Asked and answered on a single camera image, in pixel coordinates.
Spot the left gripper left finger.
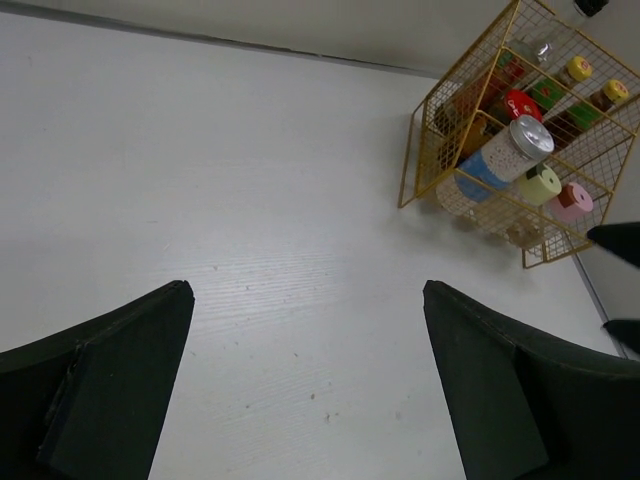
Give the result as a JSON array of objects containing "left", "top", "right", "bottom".
[{"left": 1, "top": 281, "right": 194, "bottom": 479}]

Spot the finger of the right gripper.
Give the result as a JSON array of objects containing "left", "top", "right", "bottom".
[
  {"left": 587, "top": 222, "right": 640, "bottom": 265},
  {"left": 603, "top": 319, "right": 640, "bottom": 355}
]

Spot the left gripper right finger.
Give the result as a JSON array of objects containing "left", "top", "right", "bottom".
[{"left": 423, "top": 280, "right": 639, "bottom": 479}]

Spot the pink-lid spice shaker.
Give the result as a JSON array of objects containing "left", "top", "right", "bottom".
[{"left": 504, "top": 181, "right": 595, "bottom": 249}]

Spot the yellow-lid white shaker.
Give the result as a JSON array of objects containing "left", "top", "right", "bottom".
[{"left": 516, "top": 163, "right": 562, "bottom": 206}]

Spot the ketchup bottle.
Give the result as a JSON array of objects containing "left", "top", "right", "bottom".
[
  {"left": 526, "top": 56, "right": 593, "bottom": 115},
  {"left": 544, "top": 79, "right": 629, "bottom": 153}
]

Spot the silver-lid blue-label shaker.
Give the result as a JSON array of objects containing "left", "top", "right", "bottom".
[{"left": 435, "top": 115, "right": 554, "bottom": 216}]

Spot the red-lid sauce jar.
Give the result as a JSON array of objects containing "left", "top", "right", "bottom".
[{"left": 461, "top": 89, "right": 542, "bottom": 159}]

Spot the tall red-label sauce bottle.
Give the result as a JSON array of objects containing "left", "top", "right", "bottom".
[{"left": 434, "top": 0, "right": 609, "bottom": 136}]

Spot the yellow wire basket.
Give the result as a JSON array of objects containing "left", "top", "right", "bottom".
[{"left": 398, "top": 1, "right": 639, "bottom": 268}]

